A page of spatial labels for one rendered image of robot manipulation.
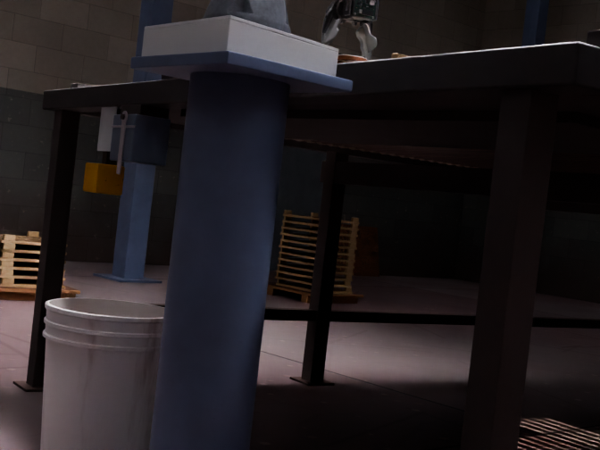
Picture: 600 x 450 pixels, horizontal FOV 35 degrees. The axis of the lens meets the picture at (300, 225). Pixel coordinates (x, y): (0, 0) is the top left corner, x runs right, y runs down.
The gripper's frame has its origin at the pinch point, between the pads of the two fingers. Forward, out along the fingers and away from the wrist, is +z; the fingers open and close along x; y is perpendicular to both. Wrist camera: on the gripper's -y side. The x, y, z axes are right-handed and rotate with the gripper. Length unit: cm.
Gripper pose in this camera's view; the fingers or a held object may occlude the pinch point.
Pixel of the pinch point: (344, 59)
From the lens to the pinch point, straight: 218.6
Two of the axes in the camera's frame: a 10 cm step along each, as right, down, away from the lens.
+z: -1.1, 9.9, 0.2
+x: 9.1, 0.9, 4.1
